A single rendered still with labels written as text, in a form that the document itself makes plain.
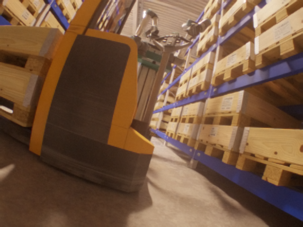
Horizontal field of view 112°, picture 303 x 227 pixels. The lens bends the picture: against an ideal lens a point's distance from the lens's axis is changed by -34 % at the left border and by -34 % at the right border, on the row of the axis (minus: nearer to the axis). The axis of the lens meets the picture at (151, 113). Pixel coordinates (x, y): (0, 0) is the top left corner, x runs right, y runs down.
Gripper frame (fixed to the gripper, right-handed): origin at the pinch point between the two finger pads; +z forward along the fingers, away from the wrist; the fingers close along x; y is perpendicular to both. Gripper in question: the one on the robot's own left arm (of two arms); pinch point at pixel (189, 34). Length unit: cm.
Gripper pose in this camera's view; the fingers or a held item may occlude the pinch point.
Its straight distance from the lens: 168.6
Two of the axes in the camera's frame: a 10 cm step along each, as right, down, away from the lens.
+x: 2.8, 4.3, 8.6
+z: -7.6, 6.5, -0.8
